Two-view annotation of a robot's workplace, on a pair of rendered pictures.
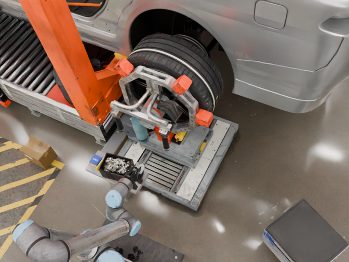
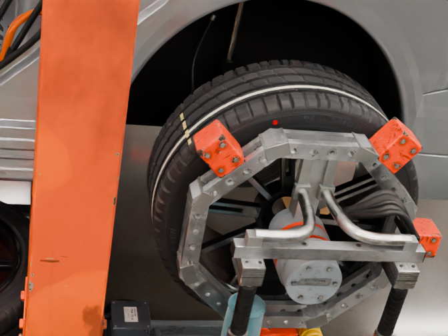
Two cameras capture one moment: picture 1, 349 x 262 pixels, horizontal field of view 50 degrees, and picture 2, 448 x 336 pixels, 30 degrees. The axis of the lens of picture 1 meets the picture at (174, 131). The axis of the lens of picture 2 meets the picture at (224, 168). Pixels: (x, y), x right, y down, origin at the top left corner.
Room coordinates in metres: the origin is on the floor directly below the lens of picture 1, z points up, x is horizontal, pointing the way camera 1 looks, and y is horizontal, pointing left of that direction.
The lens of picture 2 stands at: (0.59, 1.46, 1.98)
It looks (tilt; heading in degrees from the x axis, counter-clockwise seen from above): 31 degrees down; 309
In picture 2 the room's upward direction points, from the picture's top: 11 degrees clockwise
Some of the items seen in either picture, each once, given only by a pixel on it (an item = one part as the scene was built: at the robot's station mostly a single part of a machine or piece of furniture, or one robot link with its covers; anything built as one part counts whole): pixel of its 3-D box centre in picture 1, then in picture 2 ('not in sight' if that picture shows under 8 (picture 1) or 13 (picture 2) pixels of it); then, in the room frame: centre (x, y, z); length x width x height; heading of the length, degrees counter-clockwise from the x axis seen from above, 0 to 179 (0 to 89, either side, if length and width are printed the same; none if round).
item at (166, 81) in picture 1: (159, 102); (295, 235); (1.48, 0.07, 0.85); 0.54 x 0.07 x 0.54; 55
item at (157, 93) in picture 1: (160, 104); (369, 204); (1.32, 0.06, 1.03); 0.19 x 0.18 x 0.11; 145
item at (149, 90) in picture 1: (131, 93); (282, 200); (1.43, 0.22, 1.03); 0.19 x 0.18 x 0.11; 145
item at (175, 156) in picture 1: (176, 138); not in sight; (1.63, -0.01, 0.13); 0.50 x 0.36 x 0.10; 55
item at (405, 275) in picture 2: (165, 129); (399, 267); (1.21, 0.05, 0.93); 0.09 x 0.05 x 0.05; 145
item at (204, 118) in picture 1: (203, 118); (417, 237); (1.30, -0.19, 0.85); 0.09 x 0.08 x 0.07; 55
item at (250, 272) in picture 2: (118, 109); (249, 263); (1.41, 0.32, 0.93); 0.09 x 0.05 x 0.05; 145
